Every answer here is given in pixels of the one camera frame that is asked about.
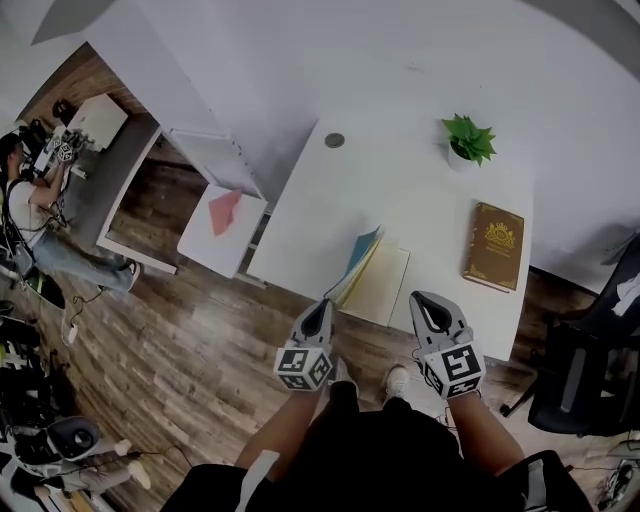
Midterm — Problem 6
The person's right forearm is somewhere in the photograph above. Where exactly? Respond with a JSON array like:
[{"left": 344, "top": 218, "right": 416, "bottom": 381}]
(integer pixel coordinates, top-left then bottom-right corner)
[{"left": 448, "top": 392, "right": 527, "bottom": 479}]

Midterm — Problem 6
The grey desk white frame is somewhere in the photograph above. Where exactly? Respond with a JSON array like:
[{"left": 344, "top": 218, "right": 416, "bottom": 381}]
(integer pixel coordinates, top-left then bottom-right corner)
[{"left": 59, "top": 112, "right": 179, "bottom": 276}]

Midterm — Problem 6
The blue-covered book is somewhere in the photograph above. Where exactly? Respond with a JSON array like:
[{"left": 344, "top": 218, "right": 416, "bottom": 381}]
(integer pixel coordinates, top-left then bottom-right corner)
[{"left": 323, "top": 224, "right": 412, "bottom": 327}]

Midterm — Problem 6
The black equipment pile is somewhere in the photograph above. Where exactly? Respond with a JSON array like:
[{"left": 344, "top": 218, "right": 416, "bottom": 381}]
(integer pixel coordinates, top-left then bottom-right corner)
[{"left": 0, "top": 299, "right": 76, "bottom": 436}]

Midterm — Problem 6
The red folded paper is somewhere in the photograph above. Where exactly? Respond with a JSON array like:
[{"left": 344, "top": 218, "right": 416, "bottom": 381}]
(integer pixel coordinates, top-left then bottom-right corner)
[{"left": 207, "top": 188, "right": 244, "bottom": 238}]

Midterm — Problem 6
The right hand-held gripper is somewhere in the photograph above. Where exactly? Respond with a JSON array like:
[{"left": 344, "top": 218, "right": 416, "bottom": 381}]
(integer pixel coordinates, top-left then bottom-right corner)
[{"left": 408, "top": 291, "right": 487, "bottom": 401}]

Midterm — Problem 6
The white and black device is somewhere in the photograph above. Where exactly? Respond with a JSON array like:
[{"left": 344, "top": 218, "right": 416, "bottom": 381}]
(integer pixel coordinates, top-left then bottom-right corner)
[{"left": 44, "top": 417, "right": 104, "bottom": 462}]

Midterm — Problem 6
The white side table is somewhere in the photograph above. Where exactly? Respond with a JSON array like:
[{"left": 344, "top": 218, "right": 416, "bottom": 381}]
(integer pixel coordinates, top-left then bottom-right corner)
[{"left": 177, "top": 182, "right": 269, "bottom": 280}]

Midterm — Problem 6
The person's left forearm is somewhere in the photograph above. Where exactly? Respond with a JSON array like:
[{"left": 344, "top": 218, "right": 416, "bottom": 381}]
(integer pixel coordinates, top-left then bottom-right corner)
[{"left": 233, "top": 388, "right": 327, "bottom": 484}]

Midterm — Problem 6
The white cloth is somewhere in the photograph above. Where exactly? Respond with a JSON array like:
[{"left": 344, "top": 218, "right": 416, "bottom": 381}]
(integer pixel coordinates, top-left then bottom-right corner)
[{"left": 612, "top": 273, "right": 640, "bottom": 317}]

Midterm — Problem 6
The person's black clothing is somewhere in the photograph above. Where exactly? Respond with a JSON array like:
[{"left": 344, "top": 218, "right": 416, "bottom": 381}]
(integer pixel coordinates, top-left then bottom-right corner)
[{"left": 162, "top": 379, "right": 599, "bottom": 512}]

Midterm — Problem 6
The white box appliance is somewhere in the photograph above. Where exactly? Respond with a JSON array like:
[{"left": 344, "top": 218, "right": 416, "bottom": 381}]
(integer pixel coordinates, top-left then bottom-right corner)
[{"left": 66, "top": 93, "right": 130, "bottom": 151}]

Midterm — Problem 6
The brown hardcover book gold print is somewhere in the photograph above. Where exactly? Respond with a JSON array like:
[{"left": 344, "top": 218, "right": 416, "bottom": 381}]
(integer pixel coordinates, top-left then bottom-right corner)
[{"left": 462, "top": 201, "right": 526, "bottom": 294}]

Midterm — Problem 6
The potted green plant white pot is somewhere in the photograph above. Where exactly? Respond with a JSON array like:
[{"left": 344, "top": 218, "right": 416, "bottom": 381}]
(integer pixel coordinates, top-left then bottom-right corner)
[{"left": 441, "top": 113, "right": 498, "bottom": 174}]

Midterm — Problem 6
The black office chair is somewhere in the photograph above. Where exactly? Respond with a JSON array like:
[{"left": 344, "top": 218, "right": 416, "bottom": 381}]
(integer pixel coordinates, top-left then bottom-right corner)
[{"left": 499, "top": 227, "right": 640, "bottom": 442}]

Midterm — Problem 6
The black green bag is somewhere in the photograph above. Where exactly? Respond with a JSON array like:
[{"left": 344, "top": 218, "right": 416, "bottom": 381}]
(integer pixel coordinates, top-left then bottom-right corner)
[{"left": 19, "top": 269, "right": 69, "bottom": 312}]

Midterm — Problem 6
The person's white left shoe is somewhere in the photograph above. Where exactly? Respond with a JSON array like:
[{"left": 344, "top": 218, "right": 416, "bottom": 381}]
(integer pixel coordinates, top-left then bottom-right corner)
[{"left": 332, "top": 357, "right": 359, "bottom": 396}]

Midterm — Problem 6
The person's white shoe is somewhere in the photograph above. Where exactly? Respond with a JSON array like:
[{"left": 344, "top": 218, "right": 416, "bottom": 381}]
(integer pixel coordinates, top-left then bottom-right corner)
[
  {"left": 332, "top": 357, "right": 359, "bottom": 396},
  {"left": 382, "top": 363, "right": 411, "bottom": 404}
]

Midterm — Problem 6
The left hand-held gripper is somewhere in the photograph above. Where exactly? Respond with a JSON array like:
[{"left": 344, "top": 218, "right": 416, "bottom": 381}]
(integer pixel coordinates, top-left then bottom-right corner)
[{"left": 273, "top": 298, "right": 335, "bottom": 395}]

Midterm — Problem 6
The white shelf unit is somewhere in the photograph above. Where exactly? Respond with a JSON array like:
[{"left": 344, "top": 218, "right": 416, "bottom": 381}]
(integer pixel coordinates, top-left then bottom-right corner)
[{"left": 167, "top": 127, "right": 269, "bottom": 201}]

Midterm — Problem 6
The person's white right shoe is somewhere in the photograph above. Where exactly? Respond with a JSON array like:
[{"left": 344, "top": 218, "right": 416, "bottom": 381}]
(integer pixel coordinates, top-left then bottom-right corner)
[{"left": 382, "top": 363, "right": 411, "bottom": 404}]

